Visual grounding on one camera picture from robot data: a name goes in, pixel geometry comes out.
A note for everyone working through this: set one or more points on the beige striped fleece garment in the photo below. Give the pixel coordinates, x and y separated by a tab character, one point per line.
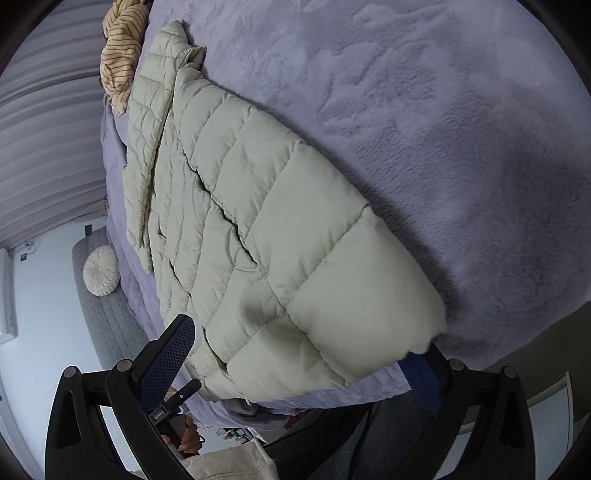
117	60

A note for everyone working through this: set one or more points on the pale green puffer jacket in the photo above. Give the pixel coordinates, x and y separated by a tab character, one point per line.
277	230

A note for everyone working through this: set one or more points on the grey pleated curtain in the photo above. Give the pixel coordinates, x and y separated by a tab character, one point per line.
46	115

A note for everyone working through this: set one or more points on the white air conditioner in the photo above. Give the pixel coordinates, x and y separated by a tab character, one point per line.
7	300

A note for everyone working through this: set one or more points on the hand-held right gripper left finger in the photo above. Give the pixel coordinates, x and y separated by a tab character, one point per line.
168	360

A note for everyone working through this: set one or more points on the person's left hand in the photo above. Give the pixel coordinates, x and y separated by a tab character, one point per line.
190	436

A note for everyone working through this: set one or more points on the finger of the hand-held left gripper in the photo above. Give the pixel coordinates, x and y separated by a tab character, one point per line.
184	391

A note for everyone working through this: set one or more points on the wall socket with plugs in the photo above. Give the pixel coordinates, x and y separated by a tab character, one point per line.
27	249

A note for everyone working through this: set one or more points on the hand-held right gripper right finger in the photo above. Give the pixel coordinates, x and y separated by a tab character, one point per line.
461	397

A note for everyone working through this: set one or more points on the purple plush blanket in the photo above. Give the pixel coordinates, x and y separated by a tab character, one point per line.
438	138

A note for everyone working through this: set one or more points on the white quilted garment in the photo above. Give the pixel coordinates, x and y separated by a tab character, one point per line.
231	464

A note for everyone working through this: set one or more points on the grey quilted headboard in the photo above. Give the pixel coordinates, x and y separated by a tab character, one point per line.
111	323

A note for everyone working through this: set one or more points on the round cream pleated cushion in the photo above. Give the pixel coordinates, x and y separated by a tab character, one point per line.
101	271

